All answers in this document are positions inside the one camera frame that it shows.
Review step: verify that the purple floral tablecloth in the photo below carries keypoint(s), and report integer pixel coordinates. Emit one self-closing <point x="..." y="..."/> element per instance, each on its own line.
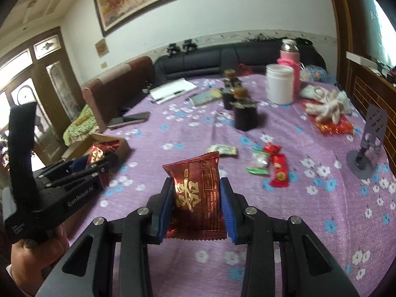
<point x="309" y="222"/>

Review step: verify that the brown sofa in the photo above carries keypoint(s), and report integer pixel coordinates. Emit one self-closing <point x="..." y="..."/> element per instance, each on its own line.
<point x="117" y="89"/>

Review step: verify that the wooden framed window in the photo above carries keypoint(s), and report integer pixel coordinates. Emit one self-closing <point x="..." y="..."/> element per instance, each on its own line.
<point x="380" y="21"/>

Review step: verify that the black device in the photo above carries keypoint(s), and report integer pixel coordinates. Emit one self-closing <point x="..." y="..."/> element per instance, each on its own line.
<point x="189" y="45"/>
<point x="173" y="49"/>

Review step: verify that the green patterned cushion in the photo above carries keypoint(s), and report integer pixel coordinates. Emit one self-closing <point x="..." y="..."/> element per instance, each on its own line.
<point x="80" y="123"/>

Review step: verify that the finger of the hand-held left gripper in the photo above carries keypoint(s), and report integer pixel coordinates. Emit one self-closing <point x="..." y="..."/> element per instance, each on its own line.
<point x="83" y="177"/>
<point x="75" y="164"/>

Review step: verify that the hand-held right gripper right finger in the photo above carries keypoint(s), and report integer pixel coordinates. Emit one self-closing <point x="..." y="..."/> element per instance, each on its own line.
<point x="228" y="213"/>

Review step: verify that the framed painting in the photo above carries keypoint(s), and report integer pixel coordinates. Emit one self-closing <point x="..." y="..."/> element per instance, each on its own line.
<point x="148" y="3"/>

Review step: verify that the black sofa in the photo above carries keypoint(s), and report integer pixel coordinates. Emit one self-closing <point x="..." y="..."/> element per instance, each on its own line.
<point x="201" y="60"/>

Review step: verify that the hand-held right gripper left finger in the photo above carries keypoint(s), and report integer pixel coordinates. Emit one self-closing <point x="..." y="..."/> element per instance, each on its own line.
<point x="165" y="213"/>

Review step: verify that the white green snack packet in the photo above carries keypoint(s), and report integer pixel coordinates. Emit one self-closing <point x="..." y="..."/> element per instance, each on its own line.
<point x="222" y="150"/>

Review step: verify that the white paper with pen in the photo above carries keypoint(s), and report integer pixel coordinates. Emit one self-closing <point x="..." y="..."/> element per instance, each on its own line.
<point x="171" y="88"/>

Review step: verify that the white flat box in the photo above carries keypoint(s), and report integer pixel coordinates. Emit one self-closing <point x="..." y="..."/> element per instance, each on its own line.
<point x="360" y="58"/>

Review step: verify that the shallow cardboard box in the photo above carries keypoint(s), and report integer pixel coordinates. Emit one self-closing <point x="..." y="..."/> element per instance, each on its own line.
<point x="123" y="151"/>

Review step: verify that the white gloves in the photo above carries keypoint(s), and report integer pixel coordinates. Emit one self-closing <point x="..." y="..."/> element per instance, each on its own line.
<point x="328" y="103"/>

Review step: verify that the red gold flat packet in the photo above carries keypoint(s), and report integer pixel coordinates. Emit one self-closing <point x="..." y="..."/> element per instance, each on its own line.
<point x="334" y="128"/>

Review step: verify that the small red snack packet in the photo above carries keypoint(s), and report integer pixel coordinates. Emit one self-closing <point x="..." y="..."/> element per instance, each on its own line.
<point x="271" y="147"/>

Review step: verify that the grey green booklet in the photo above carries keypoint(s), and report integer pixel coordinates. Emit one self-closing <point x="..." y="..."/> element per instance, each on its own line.
<point x="205" y="96"/>

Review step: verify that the black smartphone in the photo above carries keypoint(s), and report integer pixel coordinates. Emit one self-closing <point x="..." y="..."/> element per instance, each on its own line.
<point x="130" y="120"/>

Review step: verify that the black pen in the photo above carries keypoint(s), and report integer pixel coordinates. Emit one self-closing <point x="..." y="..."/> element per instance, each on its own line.
<point x="175" y="93"/>

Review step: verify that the grey phone stand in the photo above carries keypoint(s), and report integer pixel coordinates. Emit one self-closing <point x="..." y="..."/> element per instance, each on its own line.
<point x="372" y="130"/>

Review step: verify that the dark red snack packet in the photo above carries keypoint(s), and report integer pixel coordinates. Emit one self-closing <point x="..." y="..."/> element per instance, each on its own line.
<point x="100" y="150"/>
<point x="198" y="188"/>

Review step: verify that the brown wall paper notice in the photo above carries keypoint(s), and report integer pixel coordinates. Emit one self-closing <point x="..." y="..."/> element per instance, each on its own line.
<point x="101" y="48"/>

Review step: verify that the wooden glass door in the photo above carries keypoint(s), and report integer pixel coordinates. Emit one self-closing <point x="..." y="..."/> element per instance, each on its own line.
<point x="46" y="92"/>

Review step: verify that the red bag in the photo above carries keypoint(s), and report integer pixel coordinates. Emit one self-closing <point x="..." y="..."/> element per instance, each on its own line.
<point x="246" y="69"/>

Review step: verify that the dark jar with cork lid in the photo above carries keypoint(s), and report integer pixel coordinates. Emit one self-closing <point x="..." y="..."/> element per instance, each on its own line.
<point x="245" y="114"/>
<point x="230" y="82"/>

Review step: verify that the person's left hand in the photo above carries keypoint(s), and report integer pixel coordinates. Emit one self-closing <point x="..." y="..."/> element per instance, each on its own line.
<point x="34" y="256"/>

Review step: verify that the clear green edged snack packet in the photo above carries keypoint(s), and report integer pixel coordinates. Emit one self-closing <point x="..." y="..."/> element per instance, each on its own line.
<point x="258" y="161"/>

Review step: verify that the blue plastic bag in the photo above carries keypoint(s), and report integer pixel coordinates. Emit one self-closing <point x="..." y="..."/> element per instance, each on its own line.
<point x="315" y="74"/>

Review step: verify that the pink thermos bottle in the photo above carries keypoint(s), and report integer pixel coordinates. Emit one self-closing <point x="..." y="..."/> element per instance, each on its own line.
<point x="292" y="55"/>

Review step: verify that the red snack packet yellow emblem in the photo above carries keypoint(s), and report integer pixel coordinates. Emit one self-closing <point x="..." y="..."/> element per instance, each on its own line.
<point x="279" y="170"/>

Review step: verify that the white plastic jar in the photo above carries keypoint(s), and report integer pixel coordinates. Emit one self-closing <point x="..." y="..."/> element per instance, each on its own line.
<point x="279" y="83"/>

